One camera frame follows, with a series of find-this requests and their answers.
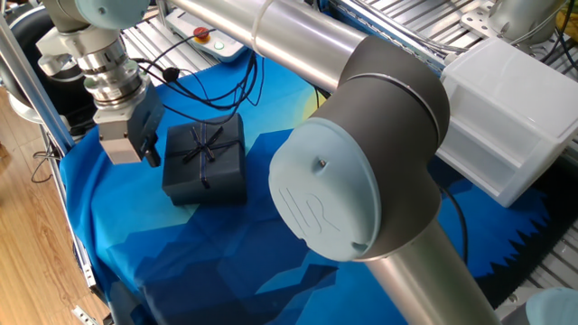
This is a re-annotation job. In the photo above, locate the black ridged foam mat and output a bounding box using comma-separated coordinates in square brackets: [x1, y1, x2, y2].
[473, 157, 578, 308]

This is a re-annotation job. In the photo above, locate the black round container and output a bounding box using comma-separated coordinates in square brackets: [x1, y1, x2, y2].
[8, 6, 98, 136]

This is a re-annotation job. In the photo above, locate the white gripper adapter plate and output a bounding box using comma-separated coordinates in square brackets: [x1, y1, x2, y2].
[93, 83, 153, 126]

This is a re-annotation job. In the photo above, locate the light blue joint cap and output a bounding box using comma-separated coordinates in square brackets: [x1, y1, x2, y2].
[526, 287, 578, 325]

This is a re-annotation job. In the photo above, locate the silver Schunk gripper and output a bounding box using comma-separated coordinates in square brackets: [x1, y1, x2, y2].
[93, 85, 166, 169]

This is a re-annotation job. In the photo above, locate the aluminium frame beam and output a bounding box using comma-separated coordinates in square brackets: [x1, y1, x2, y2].
[0, 17, 76, 154]

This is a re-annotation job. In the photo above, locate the white teach pendant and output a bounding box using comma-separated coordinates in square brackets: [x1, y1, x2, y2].
[164, 8, 247, 63]

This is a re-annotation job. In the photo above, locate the white vented wrist bracket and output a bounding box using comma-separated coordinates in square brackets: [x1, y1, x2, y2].
[35, 26, 126, 78]

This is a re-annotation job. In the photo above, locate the white plastic drawer box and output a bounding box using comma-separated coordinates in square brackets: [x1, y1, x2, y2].
[435, 36, 578, 209]

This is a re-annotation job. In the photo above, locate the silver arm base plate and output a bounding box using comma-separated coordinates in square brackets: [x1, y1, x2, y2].
[460, 2, 498, 40]

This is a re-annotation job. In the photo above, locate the black sensor cable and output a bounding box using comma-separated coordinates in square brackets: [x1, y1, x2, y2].
[130, 29, 267, 125]

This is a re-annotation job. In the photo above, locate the silver metal bracket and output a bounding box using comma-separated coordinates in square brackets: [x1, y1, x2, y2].
[70, 305, 99, 325]

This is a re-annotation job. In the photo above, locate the thin black floor cable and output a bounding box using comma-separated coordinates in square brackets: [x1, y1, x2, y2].
[30, 135, 61, 184]

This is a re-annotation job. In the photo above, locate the grey rail with screws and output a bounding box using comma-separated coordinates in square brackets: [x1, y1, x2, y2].
[322, 0, 452, 62]

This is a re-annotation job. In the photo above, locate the yellow tape piece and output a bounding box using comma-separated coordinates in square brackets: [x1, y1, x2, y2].
[555, 6, 578, 44]

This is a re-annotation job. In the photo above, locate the silver force torque sensor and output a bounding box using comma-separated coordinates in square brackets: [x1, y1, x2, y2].
[82, 40, 145, 109]

